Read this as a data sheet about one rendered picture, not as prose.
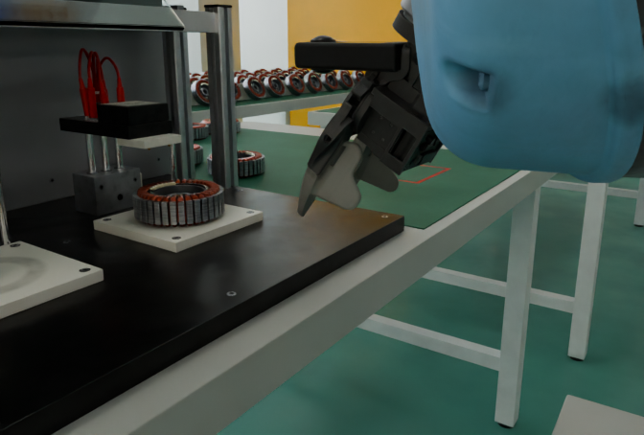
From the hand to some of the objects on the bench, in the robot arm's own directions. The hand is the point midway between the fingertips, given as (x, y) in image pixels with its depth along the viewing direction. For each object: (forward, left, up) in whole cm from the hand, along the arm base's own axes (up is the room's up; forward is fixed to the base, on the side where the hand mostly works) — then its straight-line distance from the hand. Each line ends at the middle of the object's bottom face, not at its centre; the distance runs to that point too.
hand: (322, 194), depth 60 cm
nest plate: (+20, +25, -8) cm, 33 cm away
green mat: (+49, -49, -7) cm, 70 cm away
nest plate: (+22, +1, -7) cm, 23 cm away
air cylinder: (+36, +2, -7) cm, 37 cm away
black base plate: (+23, +13, -10) cm, 28 cm away
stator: (+22, +1, -6) cm, 23 cm away
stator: (+46, -31, -8) cm, 56 cm away
